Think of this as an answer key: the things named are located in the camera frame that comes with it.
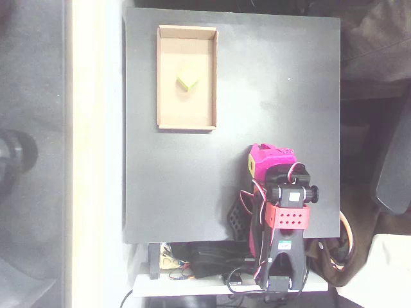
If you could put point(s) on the magenta gripper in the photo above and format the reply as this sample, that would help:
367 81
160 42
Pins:
269 158

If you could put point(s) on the yellow-green cube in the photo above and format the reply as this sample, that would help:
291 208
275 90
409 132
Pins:
187 84

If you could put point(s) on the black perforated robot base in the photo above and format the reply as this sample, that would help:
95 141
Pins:
236 219

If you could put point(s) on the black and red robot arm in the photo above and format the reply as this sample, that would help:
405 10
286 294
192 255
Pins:
289 250

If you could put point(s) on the shallow cardboard box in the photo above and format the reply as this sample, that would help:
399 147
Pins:
170 109

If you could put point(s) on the black fabric bag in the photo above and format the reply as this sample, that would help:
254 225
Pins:
212 260

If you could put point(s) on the small black connector box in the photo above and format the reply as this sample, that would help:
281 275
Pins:
236 279

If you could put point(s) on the white shelf board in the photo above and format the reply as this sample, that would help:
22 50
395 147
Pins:
192 286

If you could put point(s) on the black round cylinder object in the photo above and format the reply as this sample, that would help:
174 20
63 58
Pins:
16 154

